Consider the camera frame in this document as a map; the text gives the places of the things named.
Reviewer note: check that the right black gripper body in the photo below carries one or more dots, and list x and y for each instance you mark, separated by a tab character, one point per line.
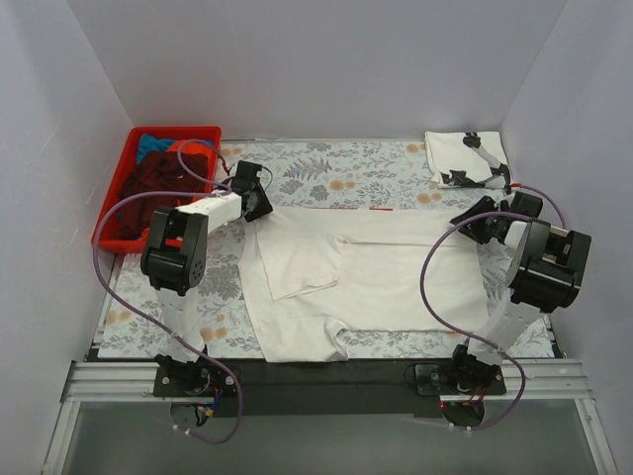
473	224

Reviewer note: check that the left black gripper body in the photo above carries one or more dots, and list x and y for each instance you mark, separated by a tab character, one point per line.
260	206

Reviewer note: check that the white Coca-Cola t-shirt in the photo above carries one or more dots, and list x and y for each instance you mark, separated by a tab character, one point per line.
309	274

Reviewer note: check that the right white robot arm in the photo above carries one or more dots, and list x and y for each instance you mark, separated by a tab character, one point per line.
546	273

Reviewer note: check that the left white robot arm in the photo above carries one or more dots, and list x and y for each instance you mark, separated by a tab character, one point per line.
174	260

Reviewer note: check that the folded white printed t-shirt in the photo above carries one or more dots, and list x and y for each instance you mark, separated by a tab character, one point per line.
467	160

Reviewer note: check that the orange t-shirt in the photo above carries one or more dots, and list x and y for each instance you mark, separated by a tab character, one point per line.
199	157

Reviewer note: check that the maroon t-shirt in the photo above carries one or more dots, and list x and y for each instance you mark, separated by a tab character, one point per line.
159	171

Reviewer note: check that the red plastic bin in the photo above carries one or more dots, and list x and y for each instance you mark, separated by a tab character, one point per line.
127	162

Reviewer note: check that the floral patterned table mat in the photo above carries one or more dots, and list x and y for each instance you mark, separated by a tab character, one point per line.
309	174

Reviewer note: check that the blue t-shirt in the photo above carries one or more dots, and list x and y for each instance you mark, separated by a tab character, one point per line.
148	143

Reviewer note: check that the aluminium frame rail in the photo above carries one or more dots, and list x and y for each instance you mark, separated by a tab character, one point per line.
118	381

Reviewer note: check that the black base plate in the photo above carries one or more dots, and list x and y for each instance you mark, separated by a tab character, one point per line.
254	387

